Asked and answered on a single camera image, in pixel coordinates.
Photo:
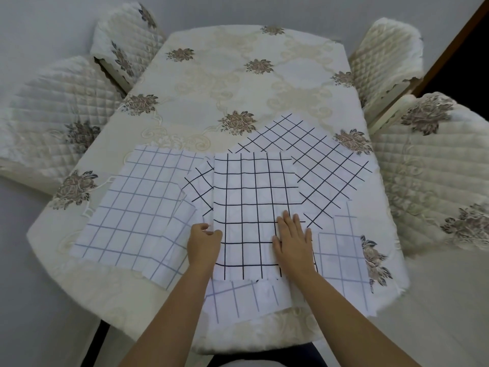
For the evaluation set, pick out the person's left hand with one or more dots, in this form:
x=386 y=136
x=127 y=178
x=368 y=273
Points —
x=202 y=248

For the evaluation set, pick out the person's right hand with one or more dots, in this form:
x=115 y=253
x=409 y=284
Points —
x=294 y=252

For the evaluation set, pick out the person's right thumb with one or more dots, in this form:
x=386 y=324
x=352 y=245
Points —
x=276 y=243

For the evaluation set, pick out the person's left fingers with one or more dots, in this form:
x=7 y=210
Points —
x=208 y=231

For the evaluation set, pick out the person's right little finger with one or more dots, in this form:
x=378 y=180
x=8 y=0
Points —
x=308 y=236

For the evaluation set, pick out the person's right middle finger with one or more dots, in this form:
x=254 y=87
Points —
x=288 y=223

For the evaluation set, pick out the black grid white fabric piece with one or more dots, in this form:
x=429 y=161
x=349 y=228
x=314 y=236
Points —
x=252 y=194

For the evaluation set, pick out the person's right forearm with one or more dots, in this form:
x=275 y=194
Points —
x=344 y=324

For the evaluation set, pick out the person's left forearm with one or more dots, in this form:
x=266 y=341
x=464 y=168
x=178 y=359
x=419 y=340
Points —
x=172 y=321

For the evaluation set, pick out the blue grid white fabric piece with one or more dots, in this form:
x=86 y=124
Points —
x=244 y=298
x=344 y=263
x=172 y=248

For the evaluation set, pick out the narrow black grid fabric piece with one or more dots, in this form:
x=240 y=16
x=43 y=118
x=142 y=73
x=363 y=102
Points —
x=198 y=187

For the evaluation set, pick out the large black grid fabric piece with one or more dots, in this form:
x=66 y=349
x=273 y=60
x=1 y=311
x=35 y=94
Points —
x=313 y=164

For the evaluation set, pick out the large blue grid fabric piece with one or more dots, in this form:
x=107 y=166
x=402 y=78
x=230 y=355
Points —
x=133 y=202

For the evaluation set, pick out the person's dark trousers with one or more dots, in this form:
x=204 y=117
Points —
x=263 y=357

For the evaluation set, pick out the cream floral embroidered tablecloth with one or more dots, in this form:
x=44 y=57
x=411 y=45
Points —
x=237 y=91

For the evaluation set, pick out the cream quilted floral chair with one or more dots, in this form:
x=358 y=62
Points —
x=386 y=61
x=128 y=38
x=435 y=168
x=49 y=118

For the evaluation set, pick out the dark table leg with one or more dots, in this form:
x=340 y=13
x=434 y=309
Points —
x=94 y=345

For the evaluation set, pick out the brown wooden door frame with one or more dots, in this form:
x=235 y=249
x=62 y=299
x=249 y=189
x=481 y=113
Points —
x=450 y=47

